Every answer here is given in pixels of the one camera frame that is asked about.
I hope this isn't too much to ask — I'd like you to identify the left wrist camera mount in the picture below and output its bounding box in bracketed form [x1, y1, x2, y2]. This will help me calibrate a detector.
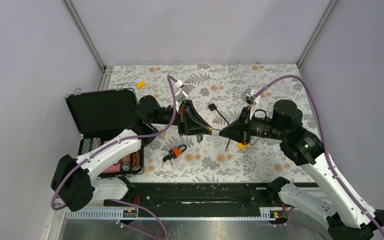
[174, 80, 192, 112]

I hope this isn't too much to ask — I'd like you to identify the yellow block near case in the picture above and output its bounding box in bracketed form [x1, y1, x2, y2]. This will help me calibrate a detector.
[136, 81, 146, 89]

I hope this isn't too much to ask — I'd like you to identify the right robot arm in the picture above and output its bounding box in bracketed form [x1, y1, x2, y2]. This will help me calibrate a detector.
[219, 99, 384, 240]

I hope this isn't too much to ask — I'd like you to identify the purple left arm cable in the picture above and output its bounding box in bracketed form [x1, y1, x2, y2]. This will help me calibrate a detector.
[50, 75, 180, 212]

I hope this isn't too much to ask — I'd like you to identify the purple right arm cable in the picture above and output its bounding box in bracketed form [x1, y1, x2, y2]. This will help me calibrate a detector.
[251, 74, 384, 240]

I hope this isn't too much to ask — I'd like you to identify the floral table cloth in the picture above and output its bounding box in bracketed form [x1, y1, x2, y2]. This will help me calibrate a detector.
[108, 64, 312, 183]

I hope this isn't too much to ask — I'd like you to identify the black poker chip case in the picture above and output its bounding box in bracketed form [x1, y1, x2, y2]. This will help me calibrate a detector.
[65, 88, 144, 178]

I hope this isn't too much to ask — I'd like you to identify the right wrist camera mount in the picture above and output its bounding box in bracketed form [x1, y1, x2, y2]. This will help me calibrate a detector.
[242, 88, 259, 120]

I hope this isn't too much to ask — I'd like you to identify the grey marker yellow cap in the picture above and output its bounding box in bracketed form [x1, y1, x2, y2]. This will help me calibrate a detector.
[237, 137, 261, 150]

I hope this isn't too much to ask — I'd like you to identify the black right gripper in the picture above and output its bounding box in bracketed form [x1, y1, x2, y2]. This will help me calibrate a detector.
[218, 105, 286, 145]

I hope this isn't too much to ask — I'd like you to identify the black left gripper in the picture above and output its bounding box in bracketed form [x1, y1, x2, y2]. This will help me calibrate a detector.
[151, 100, 214, 137]

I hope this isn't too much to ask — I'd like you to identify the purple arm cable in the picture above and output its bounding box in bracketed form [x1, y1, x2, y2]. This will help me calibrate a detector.
[251, 74, 384, 240]
[50, 75, 180, 212]

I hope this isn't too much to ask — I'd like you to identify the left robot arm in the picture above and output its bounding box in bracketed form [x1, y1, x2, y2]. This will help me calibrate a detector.
[51, 95, 213, 212]

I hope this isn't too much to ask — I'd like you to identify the small orange black padlock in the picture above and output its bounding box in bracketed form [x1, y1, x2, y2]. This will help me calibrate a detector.
[161, 144, 188, 168]

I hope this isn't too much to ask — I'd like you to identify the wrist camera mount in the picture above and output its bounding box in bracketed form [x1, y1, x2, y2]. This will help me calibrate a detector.
[174, 80, 192, 112]
[242, 88, 259, 120]

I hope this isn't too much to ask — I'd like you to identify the black cord with fob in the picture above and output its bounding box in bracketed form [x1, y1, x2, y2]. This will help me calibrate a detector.
[207, 102, 233, 152]

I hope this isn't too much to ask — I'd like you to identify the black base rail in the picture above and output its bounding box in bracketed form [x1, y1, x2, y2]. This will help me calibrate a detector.
[104, 181, 325, 221]

